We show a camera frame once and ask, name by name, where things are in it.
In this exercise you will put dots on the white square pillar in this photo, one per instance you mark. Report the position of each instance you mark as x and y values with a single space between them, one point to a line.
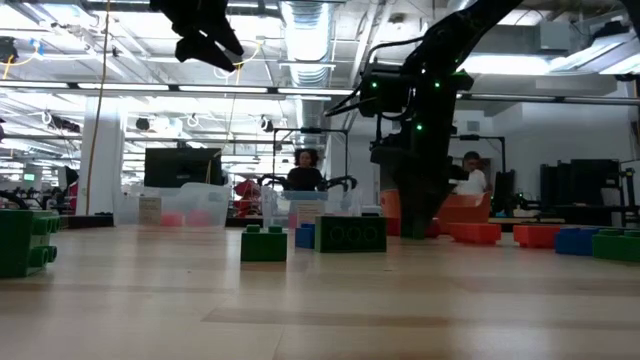
105 160

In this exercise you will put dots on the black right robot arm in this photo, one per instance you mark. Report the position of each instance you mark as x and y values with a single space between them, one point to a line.
465 25

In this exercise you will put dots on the person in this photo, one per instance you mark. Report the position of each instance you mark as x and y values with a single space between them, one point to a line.
306 179
475 180

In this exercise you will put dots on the clear plastic bin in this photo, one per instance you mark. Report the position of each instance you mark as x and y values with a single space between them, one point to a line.
190 200
280 205

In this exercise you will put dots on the long light bar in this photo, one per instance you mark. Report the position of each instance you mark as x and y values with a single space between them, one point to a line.
225 89

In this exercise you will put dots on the orange plastic bin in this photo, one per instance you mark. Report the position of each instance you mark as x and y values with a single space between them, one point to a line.
465 207

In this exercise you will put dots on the silver ventilation duct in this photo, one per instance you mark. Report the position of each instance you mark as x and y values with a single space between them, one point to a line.
306 40

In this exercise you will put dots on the blue toy brick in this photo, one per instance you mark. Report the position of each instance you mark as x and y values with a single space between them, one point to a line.
305 237
575 242

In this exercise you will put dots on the black monitor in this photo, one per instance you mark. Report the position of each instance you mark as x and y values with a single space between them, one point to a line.
182 167

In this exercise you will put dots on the black cabinet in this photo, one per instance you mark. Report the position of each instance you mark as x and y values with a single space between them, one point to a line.
580 182

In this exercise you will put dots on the red bag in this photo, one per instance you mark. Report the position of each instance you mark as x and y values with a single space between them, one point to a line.
247 192

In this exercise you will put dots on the neighbour station robot arm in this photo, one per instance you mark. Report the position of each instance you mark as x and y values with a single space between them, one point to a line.
504 192
340 182
272 180

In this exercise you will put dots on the black rack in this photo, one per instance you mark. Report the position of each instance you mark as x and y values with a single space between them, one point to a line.
629 190

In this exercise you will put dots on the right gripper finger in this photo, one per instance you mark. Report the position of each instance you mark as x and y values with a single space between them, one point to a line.
417 200

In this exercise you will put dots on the green long toy brick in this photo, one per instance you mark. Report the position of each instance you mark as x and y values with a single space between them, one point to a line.
350 234

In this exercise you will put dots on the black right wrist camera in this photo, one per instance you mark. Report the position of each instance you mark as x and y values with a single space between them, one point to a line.
380 95

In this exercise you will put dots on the green square toy brick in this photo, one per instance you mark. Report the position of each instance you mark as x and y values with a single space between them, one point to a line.
264 249
20 245
412 234
617 247

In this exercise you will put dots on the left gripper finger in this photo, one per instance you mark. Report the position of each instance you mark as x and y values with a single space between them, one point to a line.
205 52
225 40

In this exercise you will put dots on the black frame stand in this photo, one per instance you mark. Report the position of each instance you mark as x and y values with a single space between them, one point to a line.
310 130
480 137

